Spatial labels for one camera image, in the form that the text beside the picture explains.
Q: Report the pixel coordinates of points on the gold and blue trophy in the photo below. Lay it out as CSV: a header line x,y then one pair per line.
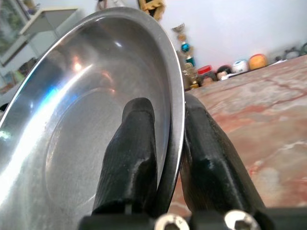
x,y
187,60

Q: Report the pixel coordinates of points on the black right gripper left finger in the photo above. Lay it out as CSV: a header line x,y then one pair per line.
x,y
132,158

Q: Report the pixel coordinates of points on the black-haired doll head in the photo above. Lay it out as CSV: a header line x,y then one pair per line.
x,y
223,72

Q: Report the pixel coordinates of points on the jar with red lid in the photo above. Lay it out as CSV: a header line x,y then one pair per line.
x,y
205,71

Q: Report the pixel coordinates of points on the white round rice cooker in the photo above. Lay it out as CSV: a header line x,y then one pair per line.
x,y
239,66

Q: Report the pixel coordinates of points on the dark gear-shaped ornament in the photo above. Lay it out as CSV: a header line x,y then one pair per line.
x,y
291,52

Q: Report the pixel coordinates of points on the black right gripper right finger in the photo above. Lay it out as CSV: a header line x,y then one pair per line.
x,y
211,163

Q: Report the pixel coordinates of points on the orange round helmet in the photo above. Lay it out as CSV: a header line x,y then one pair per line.
x,y
257,61

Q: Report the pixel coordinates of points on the yellow and black cloth figure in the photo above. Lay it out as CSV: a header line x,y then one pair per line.
x,y
153,7

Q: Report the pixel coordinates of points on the round stainless steel plate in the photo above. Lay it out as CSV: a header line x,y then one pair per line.
x,y
76,115

